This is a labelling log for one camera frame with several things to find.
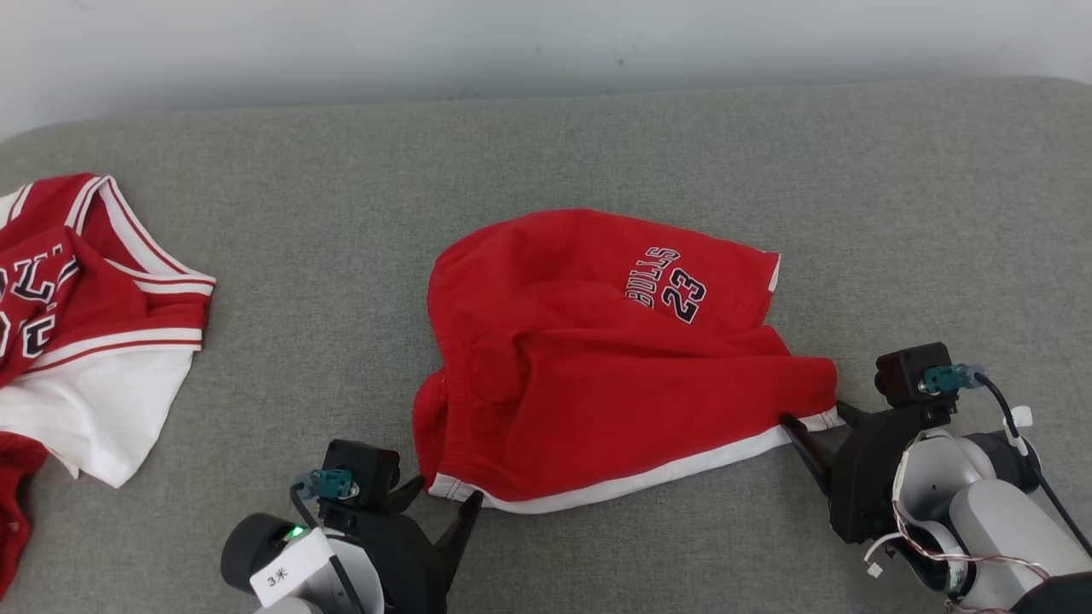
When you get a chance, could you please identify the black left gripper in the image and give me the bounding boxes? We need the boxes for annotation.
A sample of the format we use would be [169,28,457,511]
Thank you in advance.
[320,475,485,614]

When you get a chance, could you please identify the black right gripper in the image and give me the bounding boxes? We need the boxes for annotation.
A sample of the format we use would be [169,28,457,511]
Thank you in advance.
[781,401,953,545]

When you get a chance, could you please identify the red Bulls shorts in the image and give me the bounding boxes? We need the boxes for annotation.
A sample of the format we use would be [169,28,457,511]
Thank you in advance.
[412,207,847,515]

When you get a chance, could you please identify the red white Bulls jersey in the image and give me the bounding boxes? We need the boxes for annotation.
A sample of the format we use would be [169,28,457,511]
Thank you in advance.
[0,173,216,598]

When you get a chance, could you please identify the white paper label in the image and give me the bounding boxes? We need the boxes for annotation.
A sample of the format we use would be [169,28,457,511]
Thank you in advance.
[250,529,334,608]

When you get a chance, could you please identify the black cable teal plug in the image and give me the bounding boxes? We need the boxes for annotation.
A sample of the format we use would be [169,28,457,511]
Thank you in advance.
[924,365,1092,559]
[290,469,369,614]

